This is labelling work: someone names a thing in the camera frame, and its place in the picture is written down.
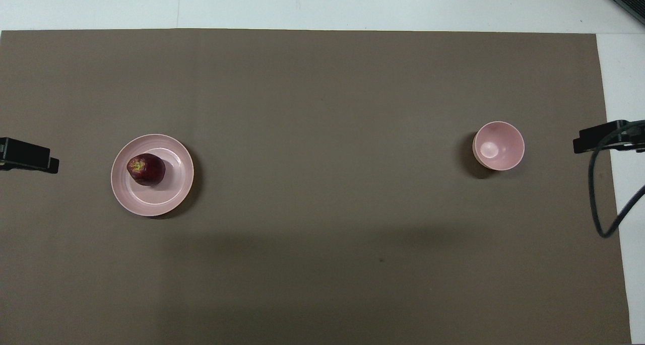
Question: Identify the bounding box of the pink bowl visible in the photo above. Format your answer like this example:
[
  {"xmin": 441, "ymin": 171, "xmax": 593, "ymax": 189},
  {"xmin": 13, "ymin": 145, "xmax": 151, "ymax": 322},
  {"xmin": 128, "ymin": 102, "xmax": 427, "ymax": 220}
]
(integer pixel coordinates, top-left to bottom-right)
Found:
[{"xmin": 472, "ymin": 121, "xmax": 526, "ymax": 172}]

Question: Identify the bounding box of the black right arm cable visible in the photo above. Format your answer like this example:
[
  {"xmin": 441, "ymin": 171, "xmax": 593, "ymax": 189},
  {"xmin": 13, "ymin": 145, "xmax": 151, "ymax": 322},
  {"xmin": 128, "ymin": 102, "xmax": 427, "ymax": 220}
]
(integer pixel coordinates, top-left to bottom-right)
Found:
[{"xmin": 589, "ymin": 121, "xmax": 645, "ymax": 238}]

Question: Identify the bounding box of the pink plate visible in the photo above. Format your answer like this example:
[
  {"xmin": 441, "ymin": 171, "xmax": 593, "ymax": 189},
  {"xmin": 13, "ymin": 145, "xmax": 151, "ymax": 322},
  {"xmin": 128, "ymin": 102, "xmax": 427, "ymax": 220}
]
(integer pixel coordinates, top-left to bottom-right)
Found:
[{"xmin": 111, "ymin": 134, "xmax": 195, "ymax": 217}]

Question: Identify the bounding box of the dark red apple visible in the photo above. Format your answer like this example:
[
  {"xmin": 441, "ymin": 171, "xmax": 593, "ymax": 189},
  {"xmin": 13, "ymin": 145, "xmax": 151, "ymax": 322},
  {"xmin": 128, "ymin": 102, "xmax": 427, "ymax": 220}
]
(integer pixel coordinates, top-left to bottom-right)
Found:
[{"xmin": 126, "ymin": 153, "xmax": 166, "ymax": 186}]

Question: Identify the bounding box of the brown table mat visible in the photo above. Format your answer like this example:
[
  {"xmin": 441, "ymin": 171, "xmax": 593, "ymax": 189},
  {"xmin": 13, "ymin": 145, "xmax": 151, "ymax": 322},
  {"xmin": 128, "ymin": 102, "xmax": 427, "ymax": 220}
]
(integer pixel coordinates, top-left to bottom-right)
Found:
[{"xmin": 0, "ymin": 29, "xmax": 632, "ymax": 345}]

